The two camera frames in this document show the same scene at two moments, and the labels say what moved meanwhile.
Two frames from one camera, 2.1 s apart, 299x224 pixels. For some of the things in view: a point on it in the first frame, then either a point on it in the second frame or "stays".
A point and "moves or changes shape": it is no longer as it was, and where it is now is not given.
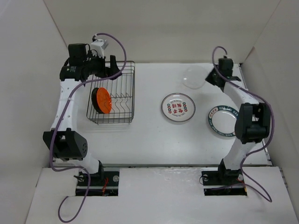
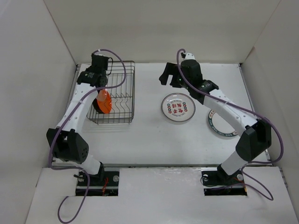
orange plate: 103,100 stays
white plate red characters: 178,107 stays
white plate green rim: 222,120 stays
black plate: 94,99 stays
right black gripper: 209,78 to 171,69
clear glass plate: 194,77 moves or changes shape
